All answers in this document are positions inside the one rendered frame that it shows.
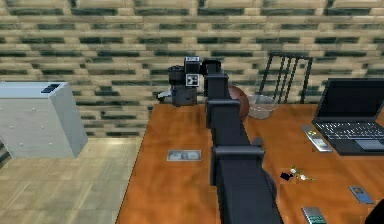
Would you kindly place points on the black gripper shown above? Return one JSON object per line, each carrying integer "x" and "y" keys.
{"x": 181, "y": 95}

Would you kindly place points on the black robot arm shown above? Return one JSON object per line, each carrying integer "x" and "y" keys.
{"x": 240, "y": 180}

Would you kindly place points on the american one dollar bill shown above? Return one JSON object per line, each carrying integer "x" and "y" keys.
{"x": 184, "y": 155}

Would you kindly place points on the brown ball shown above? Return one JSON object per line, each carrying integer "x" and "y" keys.
{"x": 242, "y": 103}

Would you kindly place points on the orange wooden table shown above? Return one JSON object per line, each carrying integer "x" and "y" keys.
{"x": 166, "y": 193}

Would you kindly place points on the clear glass bowl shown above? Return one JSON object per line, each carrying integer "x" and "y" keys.
{"x": 262, "y": 107}

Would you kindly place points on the black flat device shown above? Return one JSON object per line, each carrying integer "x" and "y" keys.
{"x": 50, "y": 88}

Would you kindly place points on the black slatted chair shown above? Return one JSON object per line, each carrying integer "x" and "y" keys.
{"x": 286, "y": 76}

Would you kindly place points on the white chest of drawers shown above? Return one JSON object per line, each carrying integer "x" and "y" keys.
{"x": 30, "y": 123}

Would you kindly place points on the small white flower sprig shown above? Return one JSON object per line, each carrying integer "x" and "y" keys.
{"x": 298, "y": 174}

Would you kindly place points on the black laptop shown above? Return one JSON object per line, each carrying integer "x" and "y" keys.
{"x": 353, "y": 116}

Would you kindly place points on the grey keypad remote control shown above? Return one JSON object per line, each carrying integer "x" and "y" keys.
{"x": 313, "y": 216}

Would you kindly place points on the blue phone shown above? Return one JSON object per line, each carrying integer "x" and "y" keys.
{"x": 361, "y": 194}

